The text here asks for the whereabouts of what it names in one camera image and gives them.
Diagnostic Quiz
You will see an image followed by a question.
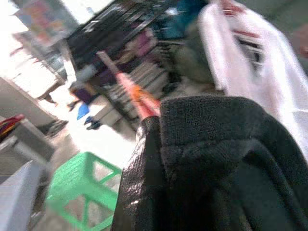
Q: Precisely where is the black garment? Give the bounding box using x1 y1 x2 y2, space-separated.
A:
158 95 308 231

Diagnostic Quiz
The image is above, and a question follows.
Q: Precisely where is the blue fabric bag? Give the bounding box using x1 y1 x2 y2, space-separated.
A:
154 0 207 41

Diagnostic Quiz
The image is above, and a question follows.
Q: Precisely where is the pink cartoon child garment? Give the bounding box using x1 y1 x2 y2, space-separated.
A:
96 51 161 119

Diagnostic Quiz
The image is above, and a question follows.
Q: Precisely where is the white printed T-shirt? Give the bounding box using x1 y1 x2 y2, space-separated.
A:
197 0 308 159

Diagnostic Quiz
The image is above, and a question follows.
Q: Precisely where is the blue floor mat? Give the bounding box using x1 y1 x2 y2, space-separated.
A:
76 103 90 120

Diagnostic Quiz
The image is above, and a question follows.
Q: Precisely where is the blue black sandal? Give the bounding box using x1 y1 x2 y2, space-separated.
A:
84 116 101 131

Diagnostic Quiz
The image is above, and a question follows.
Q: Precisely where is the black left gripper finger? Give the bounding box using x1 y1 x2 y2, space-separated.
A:
110 115 169 231

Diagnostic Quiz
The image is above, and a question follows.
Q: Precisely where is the colourful baby bouncer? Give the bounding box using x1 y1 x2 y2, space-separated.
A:
0 113 26 143

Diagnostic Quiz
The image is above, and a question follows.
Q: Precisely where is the green plastic stool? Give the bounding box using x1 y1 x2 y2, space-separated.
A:
45 151 123 231

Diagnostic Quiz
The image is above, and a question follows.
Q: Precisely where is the black metal drying rack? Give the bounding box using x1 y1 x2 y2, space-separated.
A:
64 0 183 130

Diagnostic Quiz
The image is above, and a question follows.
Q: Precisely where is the light blue plastic table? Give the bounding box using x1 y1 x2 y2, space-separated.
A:
0 160 46 231

